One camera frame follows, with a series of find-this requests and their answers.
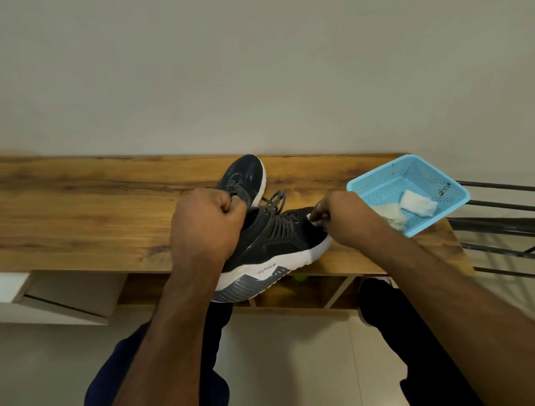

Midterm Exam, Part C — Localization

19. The black metal shoe rack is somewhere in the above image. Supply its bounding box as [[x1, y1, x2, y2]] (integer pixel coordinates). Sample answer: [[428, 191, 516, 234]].
[[447, 180, 535, 279]]

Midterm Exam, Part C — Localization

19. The used wipe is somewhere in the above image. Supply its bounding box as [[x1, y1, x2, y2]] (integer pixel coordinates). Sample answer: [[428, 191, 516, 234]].
[[372, 204, 408, 232]]

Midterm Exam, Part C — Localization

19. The person's right forearm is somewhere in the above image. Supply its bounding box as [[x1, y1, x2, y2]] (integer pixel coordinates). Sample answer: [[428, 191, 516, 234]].
[[367, 232, 535, 406]]

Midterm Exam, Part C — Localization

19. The person's left hand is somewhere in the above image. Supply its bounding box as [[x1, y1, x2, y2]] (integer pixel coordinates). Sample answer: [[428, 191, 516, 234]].
[[170, 188, 248, 277]]

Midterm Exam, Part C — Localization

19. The wooden table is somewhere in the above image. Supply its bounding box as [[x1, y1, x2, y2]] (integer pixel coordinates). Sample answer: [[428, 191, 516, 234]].
[[0, 153, 476, 310]]

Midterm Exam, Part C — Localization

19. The person's left forearm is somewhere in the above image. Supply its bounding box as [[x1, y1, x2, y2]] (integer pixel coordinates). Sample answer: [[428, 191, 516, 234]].
[[113, 267, 222, 406]]

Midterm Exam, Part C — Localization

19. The white drawer unit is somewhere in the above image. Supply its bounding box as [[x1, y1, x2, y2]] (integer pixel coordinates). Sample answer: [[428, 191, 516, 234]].
[[0, 272, 128, 326]]

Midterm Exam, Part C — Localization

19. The blue plastic basket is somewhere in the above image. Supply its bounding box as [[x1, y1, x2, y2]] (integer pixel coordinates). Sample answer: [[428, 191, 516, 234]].
[[346, 153, 472, 238]]

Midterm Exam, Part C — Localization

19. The person's right hand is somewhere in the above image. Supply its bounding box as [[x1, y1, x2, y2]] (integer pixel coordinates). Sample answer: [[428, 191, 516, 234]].
[[309, 191, 396, 252]]

